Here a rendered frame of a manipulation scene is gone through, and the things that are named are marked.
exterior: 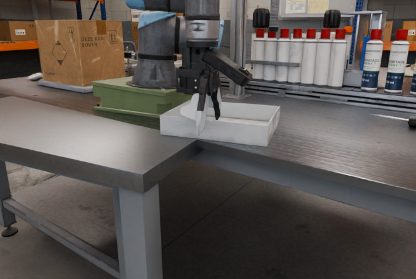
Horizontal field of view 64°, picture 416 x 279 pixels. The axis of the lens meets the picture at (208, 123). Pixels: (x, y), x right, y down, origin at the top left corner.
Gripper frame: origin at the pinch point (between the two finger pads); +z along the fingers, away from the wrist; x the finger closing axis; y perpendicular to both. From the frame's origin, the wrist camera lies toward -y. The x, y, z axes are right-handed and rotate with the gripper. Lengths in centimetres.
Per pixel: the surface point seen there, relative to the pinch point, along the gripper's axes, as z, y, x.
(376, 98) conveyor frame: 0, -41, -49
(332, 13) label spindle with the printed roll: -30, -25, -117
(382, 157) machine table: 3.2, -37.5, -1.5
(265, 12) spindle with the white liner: -30, 5, -94
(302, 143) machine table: 3.2, -21.0, -4.6
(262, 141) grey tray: 2.1, -12.5, 0.1
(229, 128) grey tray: 0.0, -4.6, 0.1
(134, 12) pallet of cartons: -43, 246, -374
